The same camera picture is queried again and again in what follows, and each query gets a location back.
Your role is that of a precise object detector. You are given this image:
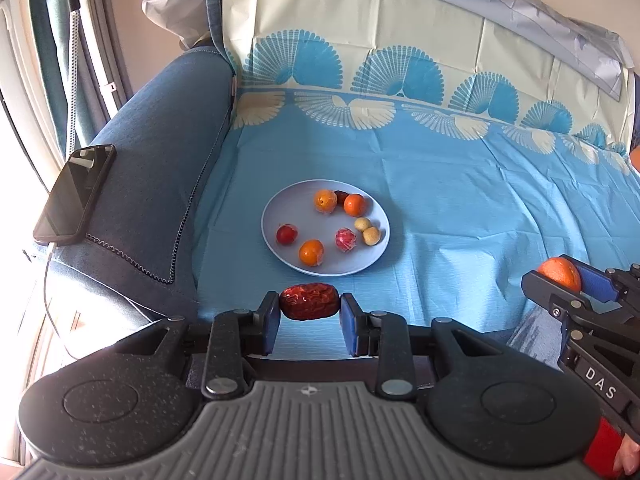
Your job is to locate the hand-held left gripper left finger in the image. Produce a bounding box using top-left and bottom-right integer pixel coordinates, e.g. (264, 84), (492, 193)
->
(114, 290), (281, 402)

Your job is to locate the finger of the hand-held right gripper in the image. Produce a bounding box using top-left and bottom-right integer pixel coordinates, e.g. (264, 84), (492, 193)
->
(521, 269), (640, 334)
(574, 258), (640, 312)

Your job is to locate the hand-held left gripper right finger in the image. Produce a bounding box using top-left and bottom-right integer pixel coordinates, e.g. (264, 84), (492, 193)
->
(339, 292), (502, 397)

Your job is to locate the large orange tangerine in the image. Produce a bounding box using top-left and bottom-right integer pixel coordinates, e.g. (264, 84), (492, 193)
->
(537, 256), (584, 294)

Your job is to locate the pale blue round plate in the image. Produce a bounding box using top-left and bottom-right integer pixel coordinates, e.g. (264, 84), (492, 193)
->
(260, 178), (391, 277)

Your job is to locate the person's right hand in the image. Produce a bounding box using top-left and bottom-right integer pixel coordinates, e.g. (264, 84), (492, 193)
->
(615, 436), (640, 480)

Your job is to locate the person's right leg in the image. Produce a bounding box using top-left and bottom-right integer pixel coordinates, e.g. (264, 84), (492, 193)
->
(506, 304), (567, 372)

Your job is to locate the person's red clothing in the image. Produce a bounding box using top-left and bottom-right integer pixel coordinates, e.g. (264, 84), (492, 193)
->
(582, 415), (626, 480)

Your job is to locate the blue fan-print cloth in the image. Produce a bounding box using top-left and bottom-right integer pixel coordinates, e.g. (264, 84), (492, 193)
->
(191, 0), (640, 362)

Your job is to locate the blue fabric sofa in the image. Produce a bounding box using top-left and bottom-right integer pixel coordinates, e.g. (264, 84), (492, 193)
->
(34, 45), (238, 323)

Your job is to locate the black smartphone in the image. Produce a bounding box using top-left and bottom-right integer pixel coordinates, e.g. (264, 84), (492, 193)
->
(32, 143), (117, 247)

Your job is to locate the green curtain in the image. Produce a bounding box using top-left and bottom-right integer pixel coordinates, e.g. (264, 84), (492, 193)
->
(27, 0), (76, 147)

